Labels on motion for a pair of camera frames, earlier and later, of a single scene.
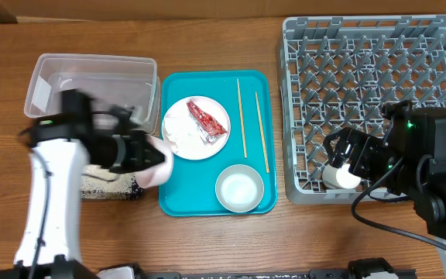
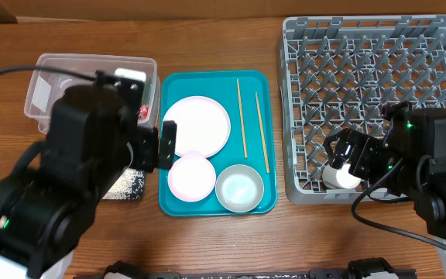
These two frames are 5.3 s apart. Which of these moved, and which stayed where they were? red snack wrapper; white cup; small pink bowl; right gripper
Moved: red snack wrapper; small pink bowl
Stayed: right gripper; white cup
